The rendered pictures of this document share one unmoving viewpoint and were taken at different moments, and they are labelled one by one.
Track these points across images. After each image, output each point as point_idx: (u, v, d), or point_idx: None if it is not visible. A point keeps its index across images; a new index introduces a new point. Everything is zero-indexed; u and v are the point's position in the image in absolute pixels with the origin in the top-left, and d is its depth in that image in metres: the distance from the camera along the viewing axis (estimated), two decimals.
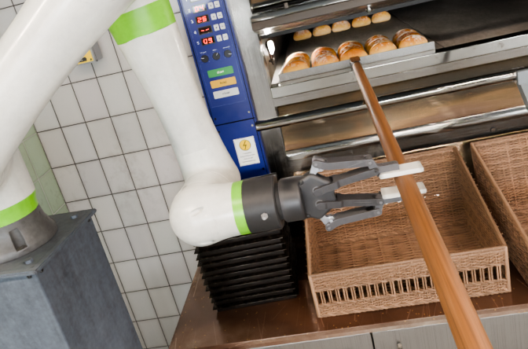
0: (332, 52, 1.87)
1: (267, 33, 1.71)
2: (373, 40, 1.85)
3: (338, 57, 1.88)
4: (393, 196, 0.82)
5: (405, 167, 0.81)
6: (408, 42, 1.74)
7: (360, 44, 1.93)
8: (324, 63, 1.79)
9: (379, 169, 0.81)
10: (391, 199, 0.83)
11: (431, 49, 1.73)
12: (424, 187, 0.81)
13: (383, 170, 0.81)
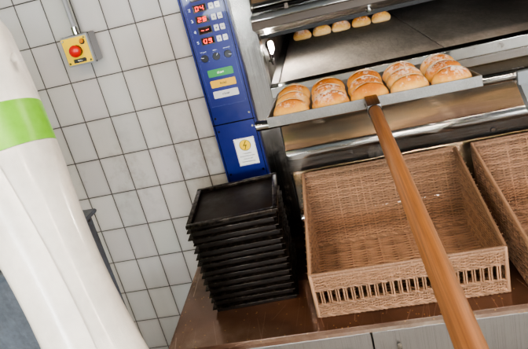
0: (340, 86, 1.40)
1: (267, 33, 1.71)
2: (396, 70, 1.38)
3: (348, 93, 1.41)
4: None
5: None
6: (445, 76, 1.26)
7: (377, 74, 1.45)
8: (328, 103, 1.31)
9: None
10: None
11: (478, 86, 1.25)
12: None
13: None
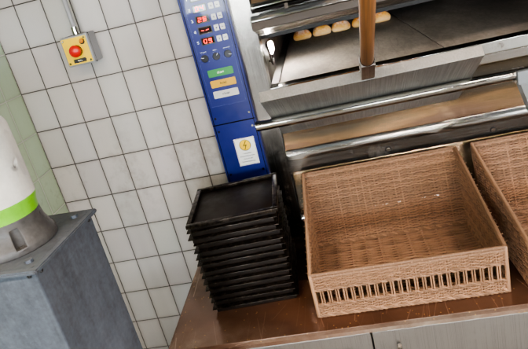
0: None
1: (267, 33, 1.71)
2: None
3: None
4: None
5: None
6: None
7: None
8: None
9: None
10: None
11: (479, 55, 1.19)
12: None
13: None
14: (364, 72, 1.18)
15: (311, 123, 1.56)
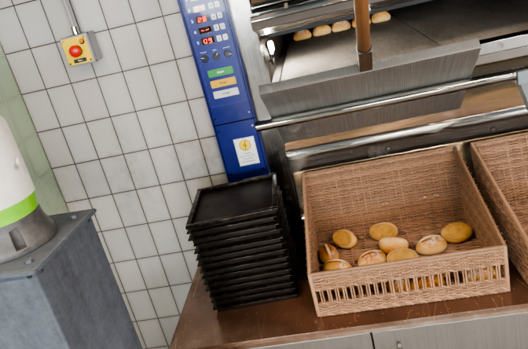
0: (382, 251, 1.64)
1: (267, 33, 1.71)
2: (424, 238, 1.64)
3: (386, 257, 1.61)
4: None
5: None
6: (471, 262, 1.49)
7: (441, 278, 1.45)
8: (345, 247, 1.78)
9: None
10: None
11: (476, 47, 1.20)
12: None
13: None
14: (361, 61, 1.20)
15: (313, 130, 1.56)
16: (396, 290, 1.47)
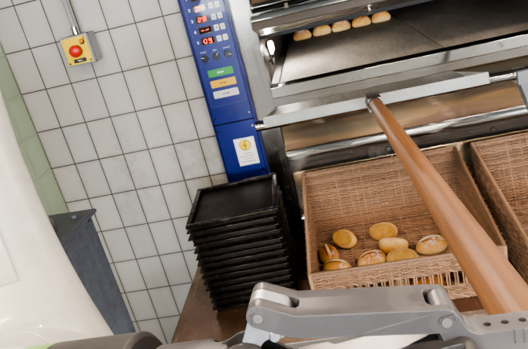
0: (382, 251, 1.64)
1: (267, 33, 1.71)
2: (424, 238, 1.64)
3: (386, 257, 1.61)
4: None
5: None
6: None
7: (441, 278, 1.45)
8: (345, 247, 1.78)
9: (479, 343, 0.23)
10: None
11: (484, 83, 1.19)
12: None
13: (493, 346, 0.23)
14: None
15: (307, 102, 1.56)
16: None
